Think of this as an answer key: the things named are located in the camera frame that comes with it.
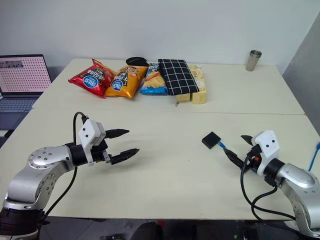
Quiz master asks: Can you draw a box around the black adapter with blue cable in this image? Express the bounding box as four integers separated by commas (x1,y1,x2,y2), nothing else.
201,130,222,151

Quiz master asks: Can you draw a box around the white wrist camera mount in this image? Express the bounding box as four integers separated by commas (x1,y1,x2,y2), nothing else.
250,129,281,176
77,119,107,167

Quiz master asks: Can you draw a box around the blue cable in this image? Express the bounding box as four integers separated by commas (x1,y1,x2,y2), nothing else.
216,140,320,174

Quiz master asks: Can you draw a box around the dark rounded shape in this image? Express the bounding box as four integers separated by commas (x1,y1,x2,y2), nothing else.
129,220,166,240

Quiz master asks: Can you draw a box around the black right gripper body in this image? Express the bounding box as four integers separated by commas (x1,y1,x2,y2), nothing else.
245,144,263,168

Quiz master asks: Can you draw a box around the black round object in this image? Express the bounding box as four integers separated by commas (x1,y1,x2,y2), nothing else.
125,56,149,67

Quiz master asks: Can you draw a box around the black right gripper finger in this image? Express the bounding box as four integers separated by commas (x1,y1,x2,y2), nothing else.
240,134,255,146
223,148,249,168

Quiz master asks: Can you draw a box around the orange chip bag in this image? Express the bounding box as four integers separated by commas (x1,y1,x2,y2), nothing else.
104,65,149,99

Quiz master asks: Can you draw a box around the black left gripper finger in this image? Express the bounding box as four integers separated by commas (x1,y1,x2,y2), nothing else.
109,147,141,166
104,128,131,140

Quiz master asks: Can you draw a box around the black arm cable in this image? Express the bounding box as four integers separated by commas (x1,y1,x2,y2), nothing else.
240,154,296,222
44,111,90,217

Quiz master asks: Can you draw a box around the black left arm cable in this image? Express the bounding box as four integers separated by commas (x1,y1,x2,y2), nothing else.
44,111,90,217

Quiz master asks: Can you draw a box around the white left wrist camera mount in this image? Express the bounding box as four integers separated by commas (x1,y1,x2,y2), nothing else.
77,119,107,167

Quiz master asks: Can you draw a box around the large yellow snack box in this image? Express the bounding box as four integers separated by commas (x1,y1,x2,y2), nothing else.
188,64,209,106

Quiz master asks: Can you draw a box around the stainless steel cup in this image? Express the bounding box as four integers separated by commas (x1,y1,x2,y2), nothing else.
245,49,263,72

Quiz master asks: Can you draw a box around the red chip bag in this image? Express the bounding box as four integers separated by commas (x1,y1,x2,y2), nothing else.
68,58,117,99

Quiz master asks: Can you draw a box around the black white-grid pouch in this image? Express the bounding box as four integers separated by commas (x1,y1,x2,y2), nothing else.
157,58,200,108

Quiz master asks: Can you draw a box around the blue chip bag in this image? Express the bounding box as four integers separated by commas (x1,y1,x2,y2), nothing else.
139,62,169,96

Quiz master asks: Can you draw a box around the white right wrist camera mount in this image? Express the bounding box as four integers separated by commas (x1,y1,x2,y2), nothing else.
250,129,281,176

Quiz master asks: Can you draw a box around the small yellow snack box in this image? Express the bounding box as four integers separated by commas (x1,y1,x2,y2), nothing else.
175,93,193,103

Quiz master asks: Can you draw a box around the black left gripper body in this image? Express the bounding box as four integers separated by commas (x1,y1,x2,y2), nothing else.
91,139,112,165

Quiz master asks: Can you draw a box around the open laptop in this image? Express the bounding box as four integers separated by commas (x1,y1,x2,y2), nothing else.
0,54,53,131

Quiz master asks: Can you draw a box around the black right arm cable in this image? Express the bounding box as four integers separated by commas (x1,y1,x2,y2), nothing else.
240,154,296,222

